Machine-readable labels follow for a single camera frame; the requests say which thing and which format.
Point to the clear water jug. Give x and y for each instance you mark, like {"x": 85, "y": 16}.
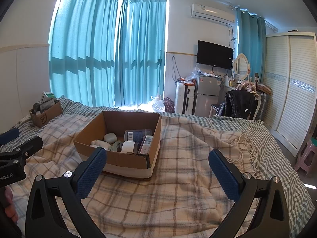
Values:
{"x": 157, "y": 105}

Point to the white cloth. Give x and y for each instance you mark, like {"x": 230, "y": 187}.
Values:
{"x": 99, "y": 145}

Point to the white chair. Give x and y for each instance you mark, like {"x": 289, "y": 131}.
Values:
{"x": 258, "y": 104}

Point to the floral cloth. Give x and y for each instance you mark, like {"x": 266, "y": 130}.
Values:
{"x": 245, "y": 86}

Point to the narrow turquoise curtain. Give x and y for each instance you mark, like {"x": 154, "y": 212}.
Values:
{"x": 250, "y": 37}

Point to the white earbud case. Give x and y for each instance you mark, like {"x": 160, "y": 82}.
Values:
{"x": 110, "y": 137}

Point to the black wall television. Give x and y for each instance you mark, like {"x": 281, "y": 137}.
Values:
{"x": 214, "y": 54}

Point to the silver fridge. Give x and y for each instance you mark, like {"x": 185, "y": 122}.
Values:
{"x": 205, "y": 96}

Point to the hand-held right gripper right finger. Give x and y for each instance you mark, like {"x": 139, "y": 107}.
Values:
{"x": 224, "y": 173}

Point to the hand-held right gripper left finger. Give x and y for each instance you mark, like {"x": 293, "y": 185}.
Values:
{"x": 91, "y": 172}

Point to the dark patterned bag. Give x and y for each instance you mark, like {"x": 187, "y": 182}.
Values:
{"x": 169, "y": 105}

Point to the clear plastic bag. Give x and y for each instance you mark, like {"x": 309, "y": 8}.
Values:
{"x": 191, "y": 73}

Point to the dark blue barcode box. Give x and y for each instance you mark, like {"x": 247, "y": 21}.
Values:
{"x": 136, "y": 135}

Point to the pale green tape roll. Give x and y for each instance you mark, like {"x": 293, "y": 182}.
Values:
{"x": 116, "y": 145}

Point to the dark round item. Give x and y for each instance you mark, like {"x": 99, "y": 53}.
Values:
{"x": 36, "y": 107}

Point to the pink plastic stool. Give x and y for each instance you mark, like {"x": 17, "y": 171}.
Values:
{"x": 307, "y": 157}

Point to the oval white mirror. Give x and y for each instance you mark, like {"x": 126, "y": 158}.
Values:
{"x": 242, "y": 65}

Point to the black jacket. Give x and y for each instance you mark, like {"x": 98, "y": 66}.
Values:
{"x": 239, "y": 103}

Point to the white suitcase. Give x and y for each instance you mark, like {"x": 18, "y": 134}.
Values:
{"x": 180, "y": 98}

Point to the green gingham bed sheet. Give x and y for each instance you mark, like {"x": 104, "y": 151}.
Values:
{"x": 277, "y": 148}

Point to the green white carton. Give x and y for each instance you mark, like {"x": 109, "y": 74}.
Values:
{"x": 48, "y": 96}

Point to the small cardboard box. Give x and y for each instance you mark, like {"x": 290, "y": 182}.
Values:
{"x": 48, "y": 116}

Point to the large cardboard box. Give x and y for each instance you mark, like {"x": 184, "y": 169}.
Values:
{"x": 118, "y": 163}

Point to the white tape roll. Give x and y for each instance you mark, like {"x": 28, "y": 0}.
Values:
{"x": 128, "y": 146}

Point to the person's left hand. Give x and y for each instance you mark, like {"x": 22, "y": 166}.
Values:
{"x": 9, "y": 203}

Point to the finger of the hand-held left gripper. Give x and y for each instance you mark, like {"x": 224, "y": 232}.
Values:
{"x": 9, "y": 134}
{"x": 32, "y": 145}

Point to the white slatted wardrobe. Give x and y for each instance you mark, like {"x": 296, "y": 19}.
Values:
{"x": 294, "y": 89}

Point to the silver suitcase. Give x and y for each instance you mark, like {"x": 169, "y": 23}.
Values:
{"x": 263, "y": 103}

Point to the wide turquoise curtain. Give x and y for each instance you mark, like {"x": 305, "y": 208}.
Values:
{"x": 81, "y": 49}

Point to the beige plaid blanket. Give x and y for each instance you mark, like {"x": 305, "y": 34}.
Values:
{"x": 178, "y": 173}

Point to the white air conditioner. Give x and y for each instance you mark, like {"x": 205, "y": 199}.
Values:
{"x": 211, "y": 12}

